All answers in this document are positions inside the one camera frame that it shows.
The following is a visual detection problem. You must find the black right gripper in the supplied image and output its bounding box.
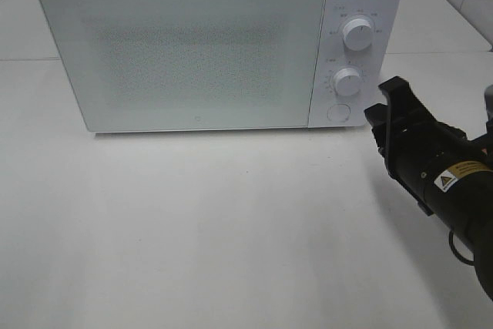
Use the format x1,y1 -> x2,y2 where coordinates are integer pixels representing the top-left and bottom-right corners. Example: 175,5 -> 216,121
364,76 -> 469,217

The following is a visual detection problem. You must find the round white door button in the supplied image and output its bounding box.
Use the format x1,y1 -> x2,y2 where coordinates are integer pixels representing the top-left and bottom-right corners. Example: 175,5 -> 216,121
327,103 -> 351,123

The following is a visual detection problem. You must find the white microwave door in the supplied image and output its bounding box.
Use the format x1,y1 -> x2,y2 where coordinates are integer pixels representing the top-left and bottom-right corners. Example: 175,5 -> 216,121
40,0 -> 324,133

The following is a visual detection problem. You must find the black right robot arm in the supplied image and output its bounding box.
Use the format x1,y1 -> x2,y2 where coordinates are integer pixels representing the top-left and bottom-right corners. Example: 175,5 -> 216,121
364,76 -> 492,297

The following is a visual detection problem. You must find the lower white timer knob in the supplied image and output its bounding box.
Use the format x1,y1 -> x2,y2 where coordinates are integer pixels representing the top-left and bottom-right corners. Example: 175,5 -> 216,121
333,67 -> 363,96

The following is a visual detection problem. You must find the white microwave oven body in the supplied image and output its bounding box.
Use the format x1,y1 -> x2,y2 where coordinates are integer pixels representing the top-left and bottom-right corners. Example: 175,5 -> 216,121
41,0 -> 405,138

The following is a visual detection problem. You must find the upper white power knob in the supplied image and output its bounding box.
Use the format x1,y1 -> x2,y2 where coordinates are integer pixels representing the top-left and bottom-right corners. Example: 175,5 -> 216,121
341,15 -> 374,52

